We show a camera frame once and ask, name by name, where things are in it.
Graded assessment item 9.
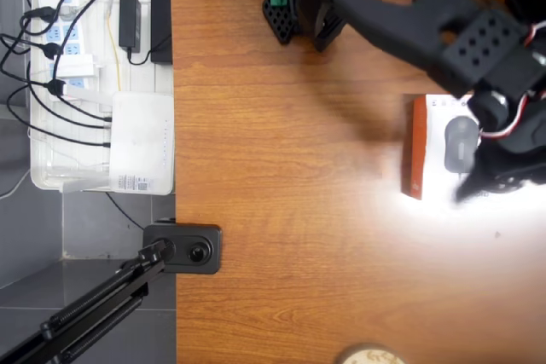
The black router cable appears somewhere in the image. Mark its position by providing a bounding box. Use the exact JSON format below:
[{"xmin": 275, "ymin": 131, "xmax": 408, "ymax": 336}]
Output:
[
  {"xmin": 45, "ymin": 78, "xmax": 114, "ymax": 123},
  {"xmin": 6, "ymin": 82, "xmax": 114, "ymax": 149},
  {"xmin": 26, "ymin": 61, "xmax": 114, "ymax": 130}
]

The thin yellow cable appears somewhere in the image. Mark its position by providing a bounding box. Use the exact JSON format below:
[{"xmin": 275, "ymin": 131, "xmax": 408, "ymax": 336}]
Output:
[{"xmin": 105, "ymin": 0, "xmax": 125, "ymax": 92}]

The white floor cable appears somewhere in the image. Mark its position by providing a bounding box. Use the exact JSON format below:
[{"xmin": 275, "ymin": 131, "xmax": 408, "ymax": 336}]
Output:
[{"xmin": 0, "ymin": 167, "xmax": 31, "ymax": 199}]

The black adapter cable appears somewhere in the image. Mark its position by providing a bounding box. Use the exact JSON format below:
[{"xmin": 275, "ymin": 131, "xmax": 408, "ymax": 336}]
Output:
[{"xmin": 126, "ymin": 33, "xmax": 173, "ymax": 66}]

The white charger plug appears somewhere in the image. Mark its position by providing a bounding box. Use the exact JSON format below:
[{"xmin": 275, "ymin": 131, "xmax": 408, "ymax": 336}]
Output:
[{"xmin": 57, "ymin": 53, "xmax": 97, "ymax": 78}]

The round wooden coaster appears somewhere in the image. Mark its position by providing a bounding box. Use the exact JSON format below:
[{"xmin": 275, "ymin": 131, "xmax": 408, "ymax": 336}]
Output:
[{"xmin": 339, "ymin": 342, "xmax": 404, "ymax": 364}]

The black stand clamp base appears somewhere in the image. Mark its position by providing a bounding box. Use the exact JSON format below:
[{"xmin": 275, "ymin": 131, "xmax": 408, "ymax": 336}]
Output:
[{"xmin": 142, "ymin": 218, "xmax": 224, "ymax": 274}]

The white orange mouse box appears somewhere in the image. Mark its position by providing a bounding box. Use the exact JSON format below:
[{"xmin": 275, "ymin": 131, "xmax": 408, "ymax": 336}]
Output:
[{"xmin": 400, "ymin": 93, "xmax": 502, "ymax": 203}]

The slim black power adapter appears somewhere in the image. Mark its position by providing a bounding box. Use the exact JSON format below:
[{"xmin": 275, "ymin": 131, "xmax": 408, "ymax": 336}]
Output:
[{"xmin": 118, "ymin": 0, "xmax": 142, "ymax": 53}]

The wide black power adapter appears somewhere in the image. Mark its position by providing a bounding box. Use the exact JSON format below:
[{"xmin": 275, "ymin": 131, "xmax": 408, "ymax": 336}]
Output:
[{"xmin": 150, "ymin": 0, "xmax": 173, "ymax": 65}]

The white router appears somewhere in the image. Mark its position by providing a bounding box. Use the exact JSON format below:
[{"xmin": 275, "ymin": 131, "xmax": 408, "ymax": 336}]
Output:
[{"xmin": 61, "ymin": 84, "xmax": 176, "ymax": 196}]

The white power strip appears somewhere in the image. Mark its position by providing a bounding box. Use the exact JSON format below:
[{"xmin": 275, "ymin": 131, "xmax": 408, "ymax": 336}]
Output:
[{"xmin": 36, "ymin": 0, "xmax": 97, "ymax": 92}]

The black floor cable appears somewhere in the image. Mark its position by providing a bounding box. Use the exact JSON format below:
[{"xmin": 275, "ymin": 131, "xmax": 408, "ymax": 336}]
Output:
[{"xmin": 105, "ymin": 191, "xmax": 146, "ymax": 231}]

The white plastic tray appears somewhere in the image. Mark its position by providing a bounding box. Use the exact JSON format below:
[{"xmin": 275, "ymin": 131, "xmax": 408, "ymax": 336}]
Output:
[{"xmin": 29, "ymin": 0, "xmax": 183, "ymax": 190}]

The red white servo cable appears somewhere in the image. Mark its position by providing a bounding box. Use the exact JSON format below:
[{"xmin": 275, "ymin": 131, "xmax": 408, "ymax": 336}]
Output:
[{"xmin": 477, "ymin": 18, "xmax": 546, "ymax": 143}]

